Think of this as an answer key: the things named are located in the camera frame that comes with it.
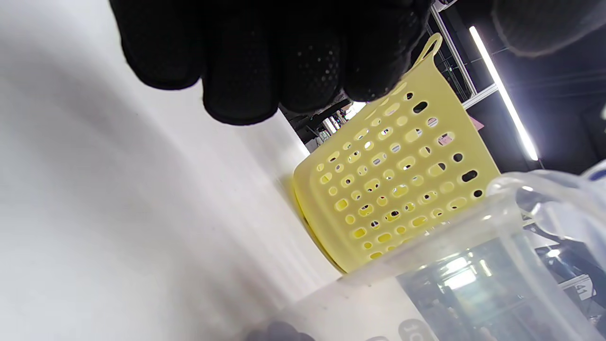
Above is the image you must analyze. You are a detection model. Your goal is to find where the person's left hand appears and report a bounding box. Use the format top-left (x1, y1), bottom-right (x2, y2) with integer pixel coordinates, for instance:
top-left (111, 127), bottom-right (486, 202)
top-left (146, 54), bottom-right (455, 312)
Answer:
top-left (109, 0), bottom-right (606, 126)

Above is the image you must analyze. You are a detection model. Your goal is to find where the yellow perforated laundry basket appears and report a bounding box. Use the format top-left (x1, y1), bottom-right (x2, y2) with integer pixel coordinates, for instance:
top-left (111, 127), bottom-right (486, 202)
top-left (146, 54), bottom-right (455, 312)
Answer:
top-left (292, 33), bottom-right (502, 275)

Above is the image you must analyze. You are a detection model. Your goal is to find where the pile of black Go stones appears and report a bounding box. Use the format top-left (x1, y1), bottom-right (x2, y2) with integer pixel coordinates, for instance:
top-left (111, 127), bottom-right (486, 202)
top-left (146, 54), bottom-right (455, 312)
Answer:
top-left (245, 321), bottom-right (315, 341)

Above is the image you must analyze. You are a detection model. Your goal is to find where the clear plastic measuring container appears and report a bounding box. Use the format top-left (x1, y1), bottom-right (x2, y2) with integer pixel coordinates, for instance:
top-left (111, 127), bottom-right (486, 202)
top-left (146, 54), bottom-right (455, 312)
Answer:
top-left (245, 160), bottom-right (606, 341)

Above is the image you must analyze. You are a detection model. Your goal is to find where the white ceiling light strip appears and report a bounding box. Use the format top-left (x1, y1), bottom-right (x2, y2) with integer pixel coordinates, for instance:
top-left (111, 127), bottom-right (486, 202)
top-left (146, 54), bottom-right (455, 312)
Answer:
top-left (468, 26), bottom-right (540, 162)

